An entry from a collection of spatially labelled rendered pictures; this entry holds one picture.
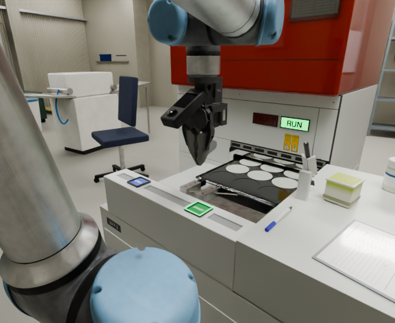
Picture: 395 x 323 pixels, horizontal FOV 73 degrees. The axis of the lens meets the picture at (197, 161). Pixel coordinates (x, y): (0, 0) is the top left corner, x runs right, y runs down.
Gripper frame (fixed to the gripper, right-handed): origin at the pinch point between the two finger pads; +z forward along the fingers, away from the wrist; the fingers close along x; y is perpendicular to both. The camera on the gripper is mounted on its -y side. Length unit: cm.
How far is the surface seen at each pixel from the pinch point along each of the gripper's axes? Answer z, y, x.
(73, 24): -133, 394, 859
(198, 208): 13.5, 0.4, 0.0
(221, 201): 22.0, 20.2, 6.5
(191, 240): 20.0, -4.3, -1.9
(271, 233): 13.4, 3.0, -19.9
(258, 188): 20.1, 33.7, 0.1
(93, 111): 46, 153, 344
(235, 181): 20.2, 33.4, 9.9
